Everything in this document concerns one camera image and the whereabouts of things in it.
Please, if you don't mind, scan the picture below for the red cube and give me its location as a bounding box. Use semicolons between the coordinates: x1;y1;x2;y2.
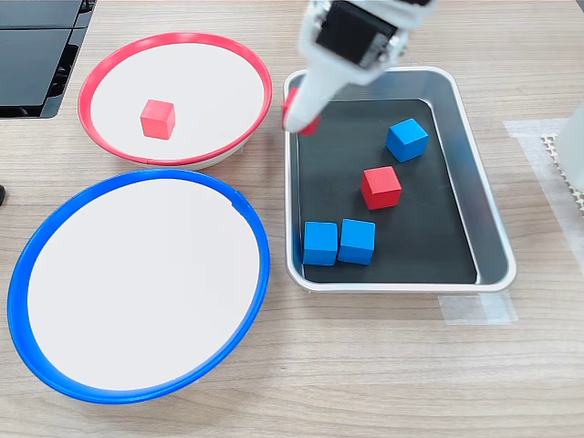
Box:
140;99;176;140
360;165;403;211
281;87;322;137

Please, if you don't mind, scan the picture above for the blue cube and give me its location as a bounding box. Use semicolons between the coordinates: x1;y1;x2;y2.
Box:
385;118;430;164
337;218;377;266
302;221;339;267

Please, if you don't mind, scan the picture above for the black tray mat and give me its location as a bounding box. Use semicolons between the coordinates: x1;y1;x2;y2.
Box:
296;99;478;284

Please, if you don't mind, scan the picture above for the steel tray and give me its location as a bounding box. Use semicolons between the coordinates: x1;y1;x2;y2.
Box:
283;66;518;294

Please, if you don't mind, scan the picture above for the red-rimmed white plate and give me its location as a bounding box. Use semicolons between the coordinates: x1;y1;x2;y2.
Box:
77;31;274;171

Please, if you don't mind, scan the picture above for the clear tape piece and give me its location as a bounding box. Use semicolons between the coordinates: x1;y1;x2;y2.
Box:
503;117;584;275
437;291;519;326

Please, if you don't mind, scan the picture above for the blue-rimmed white plate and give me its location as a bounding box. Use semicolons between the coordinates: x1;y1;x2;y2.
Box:
6;168;271;406

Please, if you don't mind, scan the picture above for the black flat device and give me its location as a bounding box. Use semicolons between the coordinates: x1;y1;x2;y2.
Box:
0;0;99;120

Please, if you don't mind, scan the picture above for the pale perforated base plate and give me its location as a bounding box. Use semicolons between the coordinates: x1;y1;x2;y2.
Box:
540;131;584;215

